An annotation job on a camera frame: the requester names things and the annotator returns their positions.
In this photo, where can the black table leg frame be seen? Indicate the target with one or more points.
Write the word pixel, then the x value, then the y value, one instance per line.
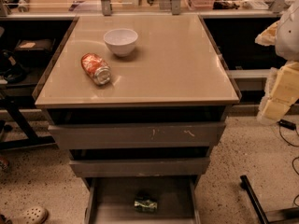
pixel 32 140

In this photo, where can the green crushed soda can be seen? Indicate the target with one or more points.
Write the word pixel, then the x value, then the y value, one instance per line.
pixel 145 204

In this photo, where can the black box on shelf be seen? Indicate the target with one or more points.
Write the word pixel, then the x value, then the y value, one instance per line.
pixel 40 48

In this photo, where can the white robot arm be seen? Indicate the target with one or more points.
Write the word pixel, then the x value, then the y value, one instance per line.
pixel 287 35

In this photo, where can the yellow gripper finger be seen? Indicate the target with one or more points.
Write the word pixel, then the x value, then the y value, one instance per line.
pixel 268 36
pixel 281 91

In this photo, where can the white ceramic bowl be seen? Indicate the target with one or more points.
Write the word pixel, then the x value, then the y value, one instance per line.
pixel 121 42

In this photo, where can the top grey drawer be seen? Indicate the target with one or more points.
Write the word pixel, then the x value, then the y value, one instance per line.
pixel 137 135

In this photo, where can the bottom open grey drawer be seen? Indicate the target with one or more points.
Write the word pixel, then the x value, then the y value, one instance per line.
pixel 112 200

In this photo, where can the black metal base bar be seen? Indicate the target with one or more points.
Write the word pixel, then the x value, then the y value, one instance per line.
pixel 282 216

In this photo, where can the grey drawer cabinet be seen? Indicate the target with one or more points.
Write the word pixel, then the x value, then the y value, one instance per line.
pixel 175 74

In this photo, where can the middle grey drawer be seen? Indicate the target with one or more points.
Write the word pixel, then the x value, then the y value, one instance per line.
pixel 144 167

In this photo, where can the white perforated clog shoe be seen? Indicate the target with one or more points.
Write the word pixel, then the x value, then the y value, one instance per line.
pixel 33 215

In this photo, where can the black power adapter with cable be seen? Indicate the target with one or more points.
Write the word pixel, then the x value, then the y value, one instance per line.
pixel 290 126

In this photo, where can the orange soda can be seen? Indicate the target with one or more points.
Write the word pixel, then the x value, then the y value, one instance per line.
pixel 96 68

